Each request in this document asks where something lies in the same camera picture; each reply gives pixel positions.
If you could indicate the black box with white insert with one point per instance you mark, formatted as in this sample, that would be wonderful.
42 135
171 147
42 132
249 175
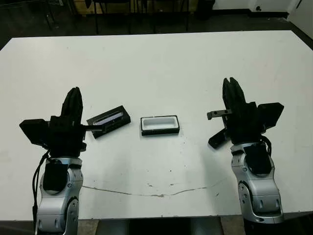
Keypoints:
160 122

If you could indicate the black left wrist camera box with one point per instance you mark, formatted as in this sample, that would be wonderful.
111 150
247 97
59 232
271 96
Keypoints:
33 129

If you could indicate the small black rectangular bar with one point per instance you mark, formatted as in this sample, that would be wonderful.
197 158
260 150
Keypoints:
217 139

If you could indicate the black waste bin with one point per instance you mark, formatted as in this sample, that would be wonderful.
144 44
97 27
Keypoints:
205 9

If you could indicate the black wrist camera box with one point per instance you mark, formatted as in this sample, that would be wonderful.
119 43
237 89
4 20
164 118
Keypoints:
271 112
33 129

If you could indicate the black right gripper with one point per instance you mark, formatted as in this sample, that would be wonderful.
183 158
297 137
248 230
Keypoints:
244 127

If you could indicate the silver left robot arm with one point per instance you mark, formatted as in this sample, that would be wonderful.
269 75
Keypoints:
51 218

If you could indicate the black printed box lid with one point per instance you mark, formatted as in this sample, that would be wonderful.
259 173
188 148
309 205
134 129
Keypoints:
115 117

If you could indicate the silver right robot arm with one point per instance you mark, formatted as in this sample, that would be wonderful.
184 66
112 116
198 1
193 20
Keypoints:
259 195

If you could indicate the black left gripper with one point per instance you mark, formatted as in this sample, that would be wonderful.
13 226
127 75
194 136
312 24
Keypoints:
66 139

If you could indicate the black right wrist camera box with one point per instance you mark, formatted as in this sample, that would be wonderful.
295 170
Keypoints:
271 112

